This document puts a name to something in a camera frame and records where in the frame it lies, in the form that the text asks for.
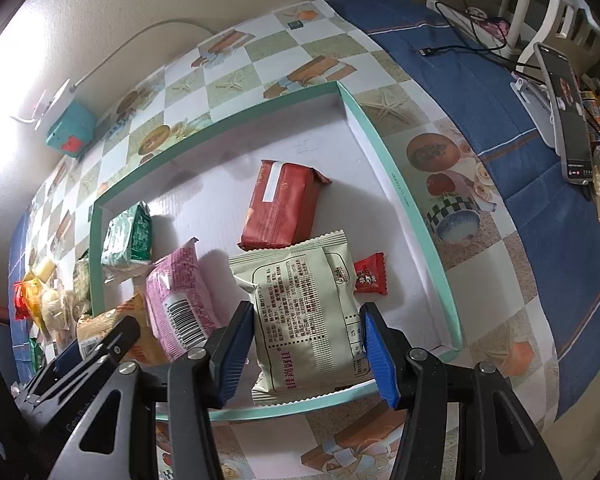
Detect clutter of small sundries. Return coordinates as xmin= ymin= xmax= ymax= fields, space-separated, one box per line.
xmin=579 ymin=77 xmax=600 ymax=147

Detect white shelf rack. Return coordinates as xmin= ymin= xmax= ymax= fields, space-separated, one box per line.
xmin=426 ymin=0 xmax=600 ymax=58

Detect white gooseneck lamp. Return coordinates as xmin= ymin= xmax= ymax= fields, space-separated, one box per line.
xmin=0 ymin=10 xmax=48 ymax=128

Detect white power cable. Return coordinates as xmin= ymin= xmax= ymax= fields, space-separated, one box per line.
xmin=72 ymin=19 xmax=216 ymax=88

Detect green snack packet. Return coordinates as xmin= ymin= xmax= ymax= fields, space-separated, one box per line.
xmin=100 ymin=201 xmax=153 ymax=268

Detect pale yellow pastry packet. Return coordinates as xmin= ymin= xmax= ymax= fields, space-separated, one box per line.
xmin=32 ymin=256 xmax=58 ymax=281

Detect red white-striped biscuit packet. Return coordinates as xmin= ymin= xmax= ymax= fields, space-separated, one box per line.
xmin=238 ymin=159 xmax=333 ymax=251

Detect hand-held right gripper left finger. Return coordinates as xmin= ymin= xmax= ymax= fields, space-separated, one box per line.
xmin=50 ymin=300 xmax=255 ymax=480

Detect small teal box red label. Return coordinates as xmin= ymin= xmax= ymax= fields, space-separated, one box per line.
xmin=46 ymin=100 xmax=97 ymax=157

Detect white power strip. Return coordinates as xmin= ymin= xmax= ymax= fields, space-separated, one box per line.
xmin=32 ymin=77 xmax=78 ymax=121

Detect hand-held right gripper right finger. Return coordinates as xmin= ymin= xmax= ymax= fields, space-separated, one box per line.
xmin=359 ymin=302 xmax=563 ymax=480

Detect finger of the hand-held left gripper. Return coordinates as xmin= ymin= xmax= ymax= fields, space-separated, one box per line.
xmin=27 ymin=316 xmax=142 ymax=401
xmin=30 ymin=338 xmax=88 ymax=386

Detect white phone stand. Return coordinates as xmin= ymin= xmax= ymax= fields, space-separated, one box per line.
xmin=511 ymin=72 xmax=563 ymax=156

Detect pink bag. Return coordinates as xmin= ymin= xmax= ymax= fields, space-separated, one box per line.
xmin=472 ymin=7 xmax=511 ymax=36

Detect teal shallow cardboard box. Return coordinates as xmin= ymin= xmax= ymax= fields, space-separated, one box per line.
xmin=89 ymin=80 xmax=465 ymax=422

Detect cream snack packet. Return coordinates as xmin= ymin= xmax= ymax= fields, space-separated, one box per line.
xmin=228 ymin=230 xmax=376 ymax=406

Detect pink snack packet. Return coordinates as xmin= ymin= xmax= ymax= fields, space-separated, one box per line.
xmin=145 ymin=239 xmax=223 ymax=363

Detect orange snack packet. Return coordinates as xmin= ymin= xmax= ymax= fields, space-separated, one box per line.
xmin=76 ymin=292 xmax=173 ymax=367

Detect pile of small wrapped snacks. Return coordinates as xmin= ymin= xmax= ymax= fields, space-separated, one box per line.
xmin=12 ymin=247 xmax=93 ymax=373

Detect black smartphone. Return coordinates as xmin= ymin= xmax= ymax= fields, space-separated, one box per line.
xmin=534 ymin=42 xmax=593 ymax=186

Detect small red candy packet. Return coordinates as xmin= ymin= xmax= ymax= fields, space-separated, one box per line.
xmin=352 ymin=252 xmax=388 ymax=295

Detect black charging cable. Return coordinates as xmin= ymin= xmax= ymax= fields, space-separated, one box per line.
xmin=420 ymin=0 xmax=546 ymax=78

